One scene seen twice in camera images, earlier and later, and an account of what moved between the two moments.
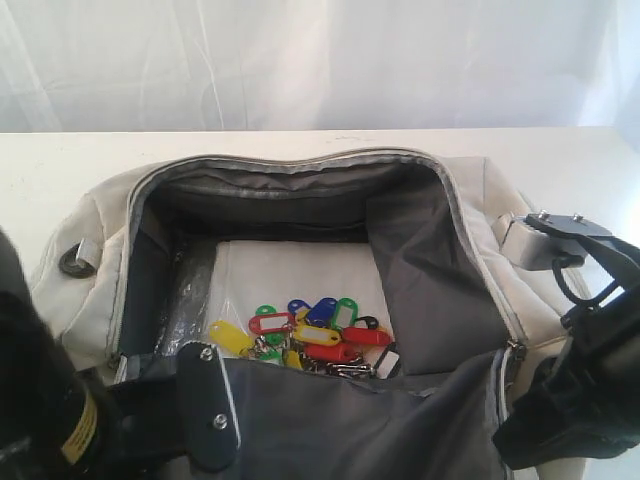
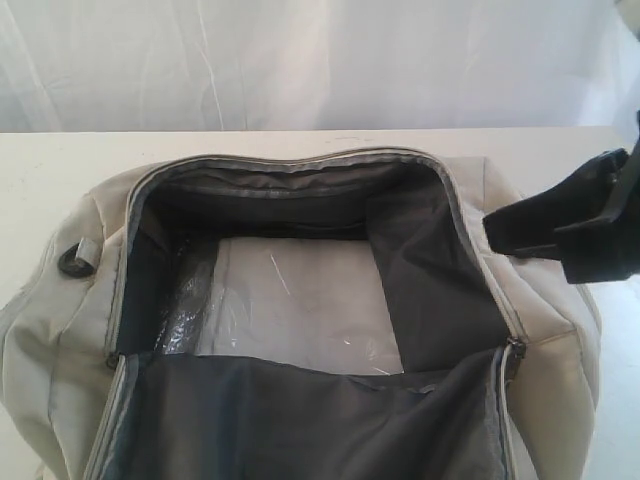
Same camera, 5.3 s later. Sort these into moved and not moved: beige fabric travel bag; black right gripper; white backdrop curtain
Moved: black right gripper
Not moved: beige fabric travel bag; white backdrop curtain
